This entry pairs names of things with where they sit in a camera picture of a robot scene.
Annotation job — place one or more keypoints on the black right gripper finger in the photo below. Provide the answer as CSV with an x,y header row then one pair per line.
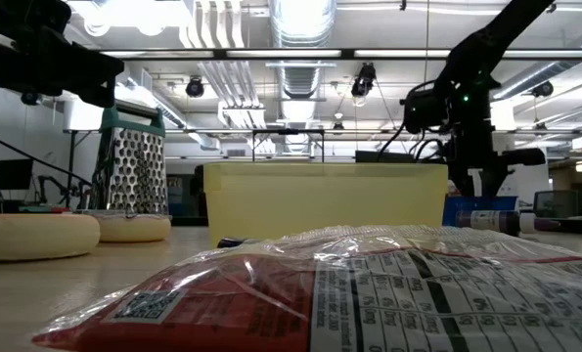
x,y
495,181
461,181

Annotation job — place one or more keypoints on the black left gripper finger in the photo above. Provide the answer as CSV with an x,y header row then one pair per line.
x,y
100,78

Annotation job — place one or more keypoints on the yellow plastic bin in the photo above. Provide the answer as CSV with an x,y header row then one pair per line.
x,y
320,200

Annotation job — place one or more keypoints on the red snack bag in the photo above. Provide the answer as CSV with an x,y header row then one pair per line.
x,y
369,303

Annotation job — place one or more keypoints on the plain yellow toy donut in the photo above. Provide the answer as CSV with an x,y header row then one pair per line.
x,y
31,237

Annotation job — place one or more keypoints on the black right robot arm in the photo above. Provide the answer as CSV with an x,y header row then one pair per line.
x,y
486,44

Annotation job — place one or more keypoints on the blue plastic basket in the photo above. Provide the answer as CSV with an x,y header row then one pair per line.
x,y
481,206

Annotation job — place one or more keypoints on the black ceiling spotlight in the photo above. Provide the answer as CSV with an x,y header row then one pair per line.
x,y
195,88
543,89
30,99
364,80

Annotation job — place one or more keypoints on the white panel on stand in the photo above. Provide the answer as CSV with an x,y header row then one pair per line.
x,y
82,117

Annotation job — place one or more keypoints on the grey framed monitor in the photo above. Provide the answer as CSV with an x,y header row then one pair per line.
x,y
557,203

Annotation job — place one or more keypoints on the wide dark monitor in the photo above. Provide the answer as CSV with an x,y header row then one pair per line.
x,y
369,156

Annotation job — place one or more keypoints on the small black monitor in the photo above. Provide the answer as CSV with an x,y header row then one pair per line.
x,y
14,174

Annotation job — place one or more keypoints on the black overhead frame bar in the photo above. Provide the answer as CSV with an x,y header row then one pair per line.
x,y
281,54

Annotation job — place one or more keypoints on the silver ceiling duct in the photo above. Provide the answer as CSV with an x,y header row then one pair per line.
x,y
300,29

